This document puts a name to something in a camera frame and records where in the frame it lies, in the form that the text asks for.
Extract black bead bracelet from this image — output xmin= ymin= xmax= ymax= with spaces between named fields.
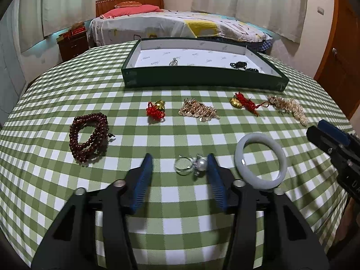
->
xmin=229 ymin=60 xmax=261 ymax=73

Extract dark wooden nightstand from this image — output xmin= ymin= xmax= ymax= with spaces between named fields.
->
xmin=57 ymin=31 xmax=89 ymax=62

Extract left white curtain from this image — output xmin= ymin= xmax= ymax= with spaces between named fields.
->
xmin=18 ymin=0 xmax=96 ymax=52

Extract white jade bangle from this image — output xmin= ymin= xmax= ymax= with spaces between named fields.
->
xmin=234 ymin=133 xmax=288 ymax=190

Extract green white checkered tablecloth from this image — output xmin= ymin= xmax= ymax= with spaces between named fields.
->
xmin=1 ymin=43 xmax=347 ymax=269

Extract rose gold chain bracelet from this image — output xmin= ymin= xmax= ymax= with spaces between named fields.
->
xmin=178 ymin=97 xmax=221 ymax=123

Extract rose gold crystal bracelet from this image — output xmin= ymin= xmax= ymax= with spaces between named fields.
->
xmin=266 ymin=94 xmax=290 ymax=110

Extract bed with patterned sheet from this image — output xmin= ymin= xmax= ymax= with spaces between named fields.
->
xmin=87 ymin=10 xmax=273 ymax=52

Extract red tassel gold charm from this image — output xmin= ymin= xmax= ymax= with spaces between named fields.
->
xmin=230 ymin=92 xmax=270 ymax=116

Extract white pearl bracelet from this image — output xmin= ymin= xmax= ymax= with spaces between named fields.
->
xmin=284 ymin=97 xmax=309 ymax=127

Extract right white curtain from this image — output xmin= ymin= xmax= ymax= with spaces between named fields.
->
xmin=192 ymin=0 xmax=308 ymax=43

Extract frosted glass wardrobe door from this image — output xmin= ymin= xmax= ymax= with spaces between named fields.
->
xmin=1 ymin=0 xmax=27 ymax=126

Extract orange patterned pillow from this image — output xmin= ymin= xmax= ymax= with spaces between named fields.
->
xmin=114 ymin=1 xmax=142 ymax=9

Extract white curtain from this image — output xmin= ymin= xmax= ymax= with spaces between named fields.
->
xmin=18 ymin=0 xmax=96 ymax=52
xmin=192 ymin=0 xmax=308 ymax=43

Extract red knot gold bell charm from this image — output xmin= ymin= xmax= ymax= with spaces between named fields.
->
xmin=146 ymin=100 xmax=165 ymax=121

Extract dark green jewelry tray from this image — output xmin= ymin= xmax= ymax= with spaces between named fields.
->
xmin=121 ymin=38 xmax=289 ymax=91

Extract pink pillow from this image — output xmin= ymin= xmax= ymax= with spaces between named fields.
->
xmin=99 ymin=4 xmax=163 ymax=19

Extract wall light switch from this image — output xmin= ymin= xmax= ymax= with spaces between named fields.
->
xmin=317 ymin=7 xmax=325 ymax=15

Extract dark red bead bracelet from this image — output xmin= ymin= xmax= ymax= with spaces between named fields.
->
xmin=68 ymin=112 xmax=116 ymax=164

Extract wooden headboard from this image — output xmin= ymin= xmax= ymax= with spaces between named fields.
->
xmin=95 ymin=0 xmax=164 ymax=17

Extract red boxes on nightstand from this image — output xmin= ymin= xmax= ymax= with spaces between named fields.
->
xmin=56 ymin=22 xmax=86 ymax=42

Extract brown wooden door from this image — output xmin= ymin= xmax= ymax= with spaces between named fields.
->
xmin=315 ymin=0 xmax=359 ymax=119

